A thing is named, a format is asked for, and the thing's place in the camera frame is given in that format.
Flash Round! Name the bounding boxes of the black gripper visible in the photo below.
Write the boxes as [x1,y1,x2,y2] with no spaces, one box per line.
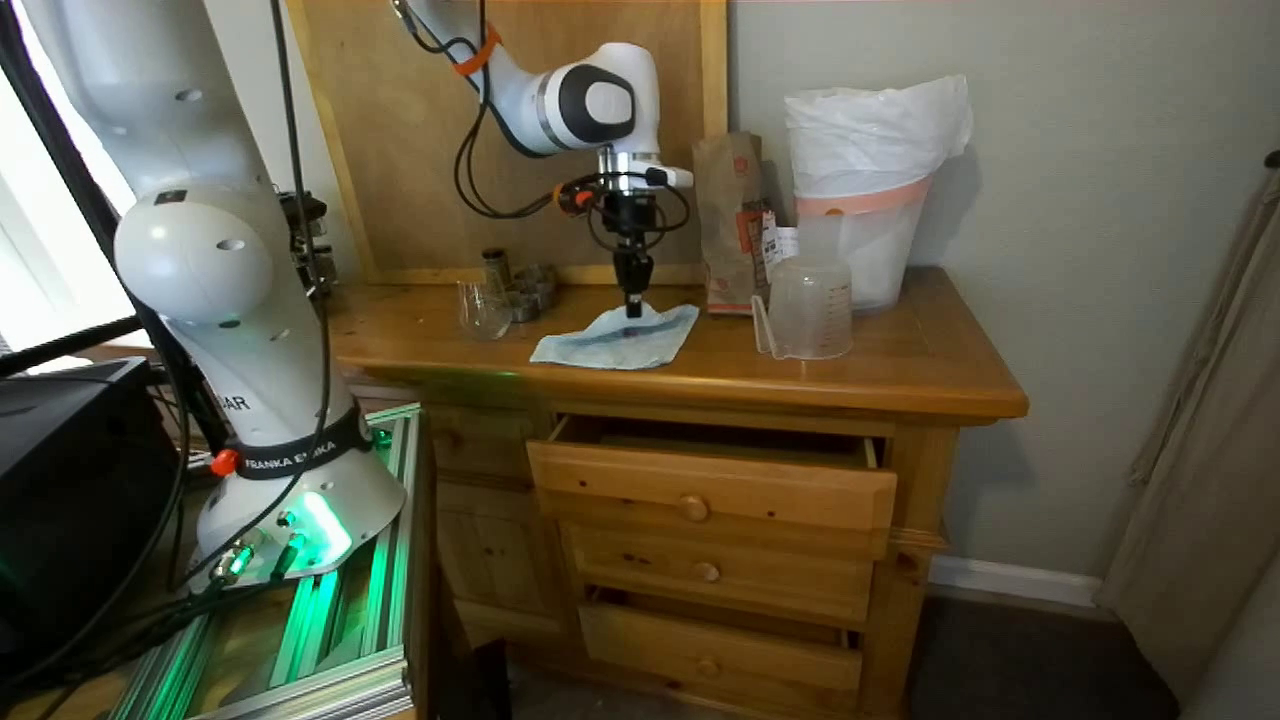
[595,188,665,318]

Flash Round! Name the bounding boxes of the white cloth napkin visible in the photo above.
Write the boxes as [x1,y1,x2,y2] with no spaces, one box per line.
[530,299,706,376]

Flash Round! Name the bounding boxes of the glass spice jar dark lid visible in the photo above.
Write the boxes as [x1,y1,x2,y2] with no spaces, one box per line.
[482,243,521,291]

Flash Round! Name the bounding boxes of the red and white snack packet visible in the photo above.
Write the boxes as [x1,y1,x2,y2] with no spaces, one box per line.
[736,204,808,296]

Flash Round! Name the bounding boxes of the translucent plastic measuring jug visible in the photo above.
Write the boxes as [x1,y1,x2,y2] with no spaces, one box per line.
[750,252,855,364]

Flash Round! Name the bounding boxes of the wooden dresser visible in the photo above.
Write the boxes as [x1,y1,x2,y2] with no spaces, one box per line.
[316,261,1034,720]

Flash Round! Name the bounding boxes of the wooden drawer pulled open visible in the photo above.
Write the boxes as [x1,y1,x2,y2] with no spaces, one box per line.
[526,410,900,535]

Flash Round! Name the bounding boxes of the white waste bin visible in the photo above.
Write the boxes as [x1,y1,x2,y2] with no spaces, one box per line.
[797,175,936,311]

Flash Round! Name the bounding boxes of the wooden back board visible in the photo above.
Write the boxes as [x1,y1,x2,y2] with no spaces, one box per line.
[286,0,736,291]

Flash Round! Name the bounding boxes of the white plastic bin liner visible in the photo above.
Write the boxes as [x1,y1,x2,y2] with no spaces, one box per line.
[782,70,975,204]

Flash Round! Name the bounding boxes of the wooden closed shallow drawer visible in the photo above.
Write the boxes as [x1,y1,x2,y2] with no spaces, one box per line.
[555,516,883,626]

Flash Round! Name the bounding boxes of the wooden lowest drawer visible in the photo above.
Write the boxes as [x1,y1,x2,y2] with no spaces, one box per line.
[577,593,869,715]

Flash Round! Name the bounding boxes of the white baseboard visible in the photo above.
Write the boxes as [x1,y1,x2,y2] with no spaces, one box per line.
[927,550,1111,619]

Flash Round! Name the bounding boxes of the beige curtain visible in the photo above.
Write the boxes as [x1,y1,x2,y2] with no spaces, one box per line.
[1098,156,1280,703]

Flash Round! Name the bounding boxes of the black box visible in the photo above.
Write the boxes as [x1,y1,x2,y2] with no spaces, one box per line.
[0,356,184,673]

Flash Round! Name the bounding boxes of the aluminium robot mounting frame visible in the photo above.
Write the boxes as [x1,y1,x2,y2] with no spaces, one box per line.
[112,396,431,720]

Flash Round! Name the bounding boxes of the black base cables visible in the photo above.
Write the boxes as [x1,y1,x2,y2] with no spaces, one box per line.
[0,396,251,703]

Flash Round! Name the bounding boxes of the black horizontal rail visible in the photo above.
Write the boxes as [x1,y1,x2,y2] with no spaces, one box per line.
[0,316,153,378]

